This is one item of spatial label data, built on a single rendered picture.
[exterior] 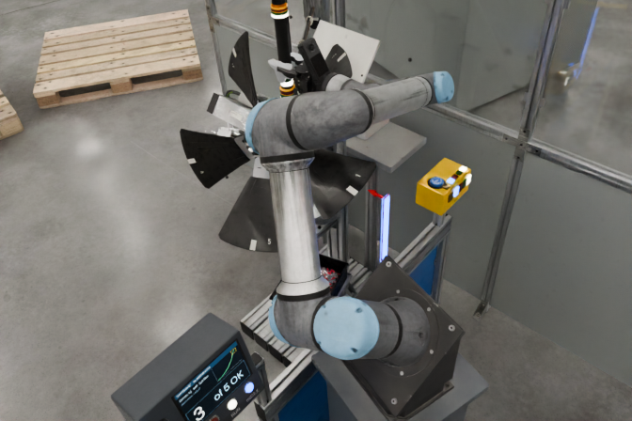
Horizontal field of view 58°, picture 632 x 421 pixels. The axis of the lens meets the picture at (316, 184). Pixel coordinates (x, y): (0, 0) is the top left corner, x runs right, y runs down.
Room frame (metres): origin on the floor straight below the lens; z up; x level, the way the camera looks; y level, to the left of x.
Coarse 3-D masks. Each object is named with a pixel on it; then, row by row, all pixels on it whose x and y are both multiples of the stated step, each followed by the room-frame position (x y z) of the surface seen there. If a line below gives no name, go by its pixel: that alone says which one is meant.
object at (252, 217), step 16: (256, 192) 1.32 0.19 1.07; (240, 208) 1.29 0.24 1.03; (256, 208) 1.29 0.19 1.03; (272, 208) 1.29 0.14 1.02; (224, 224) 1.27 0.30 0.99; (240, 224) 1.26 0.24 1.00; (256, 224) 1.26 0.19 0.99; (272, 224) 1.26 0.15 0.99; (224, 240) 1.24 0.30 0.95; (240, 240) 1.23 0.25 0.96; (256, 240) 1.23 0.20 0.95
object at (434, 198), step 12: (444, 168) 1.37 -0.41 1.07; (456, 168) 1.36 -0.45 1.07; (468, 168) 1.36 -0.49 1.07; (420, 180) 1.32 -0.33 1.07; (444, 180) 1.31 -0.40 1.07; (456, 180) 1.31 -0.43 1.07; (420, 192) 1.30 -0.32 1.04; (432, 192) 1.27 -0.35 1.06; (444, 192) 1.26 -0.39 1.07; (420, 204) 1.30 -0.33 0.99; (432, 204) 1.27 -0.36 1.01; (444, 204) 1.25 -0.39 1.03
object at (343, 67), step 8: (336, 48) 1.57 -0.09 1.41; (328, 56) 1.58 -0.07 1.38; (336, 56) 1.53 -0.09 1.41; (344, 56) 1.49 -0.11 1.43; (328, 64) 1.53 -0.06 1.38; (336, 64) 1.49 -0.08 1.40; (344, 64) 1.45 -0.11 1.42; (336, 72) 1.44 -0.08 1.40; (344, 72) 1.42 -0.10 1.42; (352, 72) 1.40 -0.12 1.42
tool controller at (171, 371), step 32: (224, 320) 0.73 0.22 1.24; (192, 352) 0.65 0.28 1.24; (224, 352) 0.65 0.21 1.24; (128, 384) 0.60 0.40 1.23; (160, 384) 0.59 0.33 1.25; (192, 384) 0.59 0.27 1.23; (224, 384) 0.62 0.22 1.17; (256, 384) 0.65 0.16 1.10; (128, 416) 0.53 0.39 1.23; (160, 416) 0.53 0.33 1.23; (224, 416) 0.58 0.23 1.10
